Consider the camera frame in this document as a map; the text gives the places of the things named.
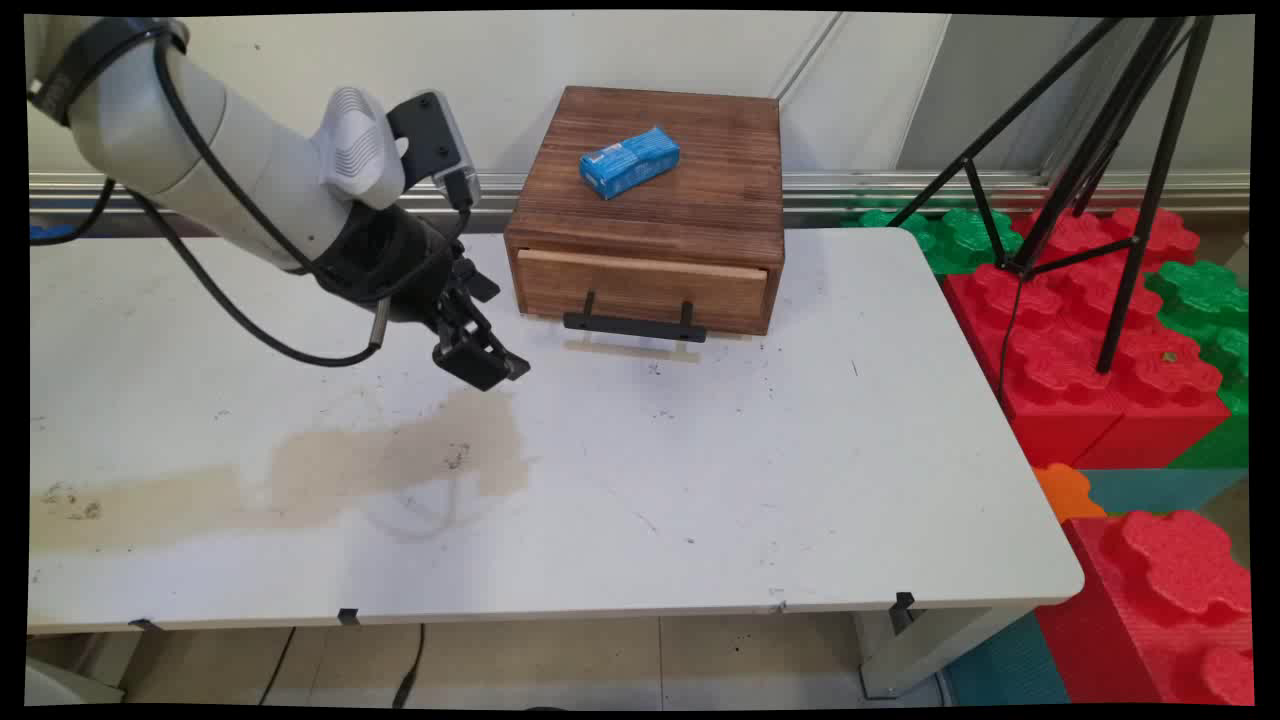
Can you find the large red foam block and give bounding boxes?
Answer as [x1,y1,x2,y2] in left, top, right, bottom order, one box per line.
[943,205,1233,471]

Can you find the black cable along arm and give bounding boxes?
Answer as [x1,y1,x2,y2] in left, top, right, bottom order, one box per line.
[30,22,477,369]

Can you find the black floor cable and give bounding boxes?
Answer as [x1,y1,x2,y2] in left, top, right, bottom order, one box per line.
[391,624,428,710]

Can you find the black tripod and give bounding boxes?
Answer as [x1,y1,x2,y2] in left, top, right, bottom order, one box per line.
[887,15,1217,377]

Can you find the blue snack packet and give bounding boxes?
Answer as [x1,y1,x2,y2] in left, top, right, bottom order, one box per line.
[578,125,683,201]

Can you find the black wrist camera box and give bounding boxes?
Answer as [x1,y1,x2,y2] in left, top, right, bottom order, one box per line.
[387,90,483,212]

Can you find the green foam block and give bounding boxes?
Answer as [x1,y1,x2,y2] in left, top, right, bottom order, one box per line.
[1144,259,1252,471]
[838,203,1027,277]

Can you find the white table leg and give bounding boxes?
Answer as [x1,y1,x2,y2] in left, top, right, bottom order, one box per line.
[853,603,1037,700]

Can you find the thin black tripod cable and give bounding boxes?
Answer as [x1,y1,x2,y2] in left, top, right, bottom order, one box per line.
[997,272,1025,403]

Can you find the dark wooden drawer cabinet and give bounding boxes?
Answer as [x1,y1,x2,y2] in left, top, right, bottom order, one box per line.
[504,85,787,337]

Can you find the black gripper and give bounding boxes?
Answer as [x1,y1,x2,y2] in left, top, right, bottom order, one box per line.
[316,203,532,393]

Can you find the orange foam block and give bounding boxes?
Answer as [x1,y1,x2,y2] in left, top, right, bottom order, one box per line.
[1032,462,1110,524]

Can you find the wooden drawer with black handle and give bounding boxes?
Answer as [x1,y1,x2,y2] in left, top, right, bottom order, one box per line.
[514,247,771,346]

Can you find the teal foam block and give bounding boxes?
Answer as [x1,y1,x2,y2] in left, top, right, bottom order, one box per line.
[1078,467,1251,517]
[943,610,1073,707]

